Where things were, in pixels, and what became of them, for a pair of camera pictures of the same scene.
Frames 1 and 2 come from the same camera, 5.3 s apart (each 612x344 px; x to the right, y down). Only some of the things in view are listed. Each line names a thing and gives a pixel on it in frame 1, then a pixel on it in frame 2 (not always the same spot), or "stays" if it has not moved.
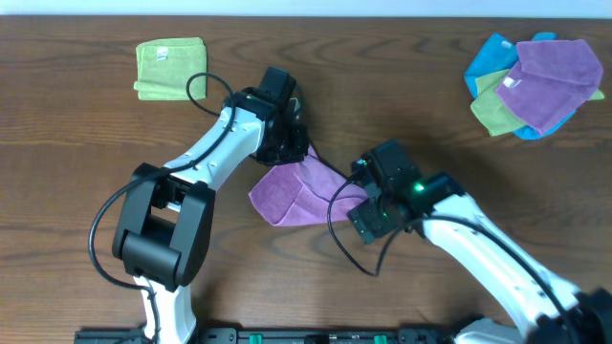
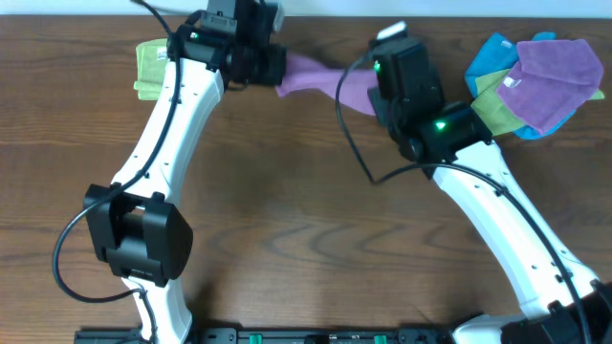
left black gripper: x=285 y=149 -> x=275 y=63
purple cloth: x=298 y=192 -> x=358 y=88
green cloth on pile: x=493 y=114 stays
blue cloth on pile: x=497 y=54 stays
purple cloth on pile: x=553 y=79 stays
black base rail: x=273 y=335 stays
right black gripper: x=371 y=218 -> x=379 y=102
